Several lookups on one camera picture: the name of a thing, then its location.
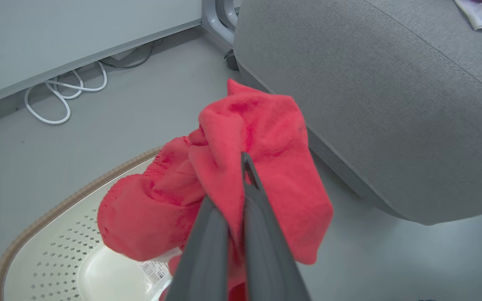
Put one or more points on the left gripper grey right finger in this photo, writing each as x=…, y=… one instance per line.
x=266, y=259

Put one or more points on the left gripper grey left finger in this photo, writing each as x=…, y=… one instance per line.
x=205, y=259

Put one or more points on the plain red garment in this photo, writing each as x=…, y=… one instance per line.
x=274, y=146

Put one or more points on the grey fabric sofa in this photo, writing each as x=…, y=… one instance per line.
x=391, y=104

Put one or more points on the white plastic laundry basket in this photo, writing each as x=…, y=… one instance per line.
x=52, y=259

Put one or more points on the black caster wheel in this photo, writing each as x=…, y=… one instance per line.
x=231, y=60

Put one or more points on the grey partition leg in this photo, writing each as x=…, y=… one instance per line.
x=211, y=19

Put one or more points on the white partition panel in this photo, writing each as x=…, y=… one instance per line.
x=57, y=33

